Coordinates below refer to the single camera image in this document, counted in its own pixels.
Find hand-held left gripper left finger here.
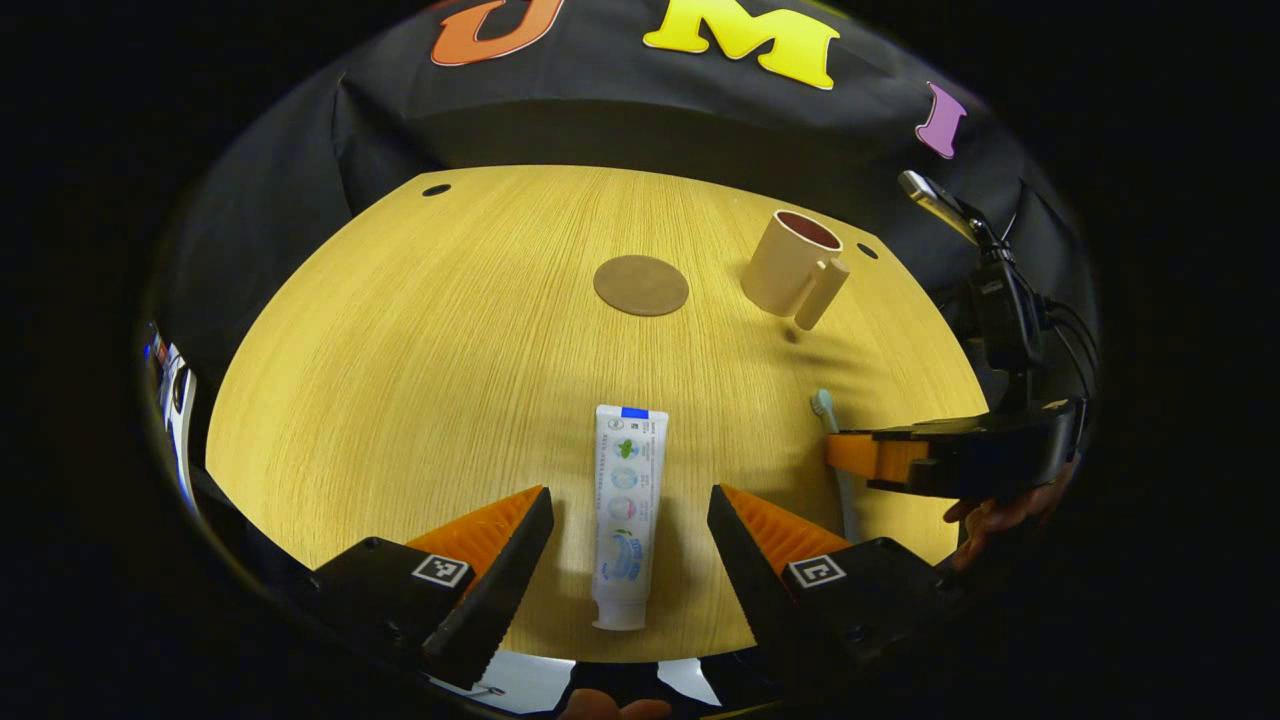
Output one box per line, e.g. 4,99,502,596
300,485,556,691

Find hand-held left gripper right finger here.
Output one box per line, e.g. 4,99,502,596
706,484,966,701

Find pale green toothbrush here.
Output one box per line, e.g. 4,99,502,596
809,388,861,543

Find white toothpaste tube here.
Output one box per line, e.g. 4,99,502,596
590,404,670,633

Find beige cup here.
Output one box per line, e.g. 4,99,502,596
740,209,852,332

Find round brown coaster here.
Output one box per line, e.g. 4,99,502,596
593,254,691,318

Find white side table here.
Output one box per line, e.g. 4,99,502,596
143,322,199,516

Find black cable bundle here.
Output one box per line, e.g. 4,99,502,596
1040,295,1101,401

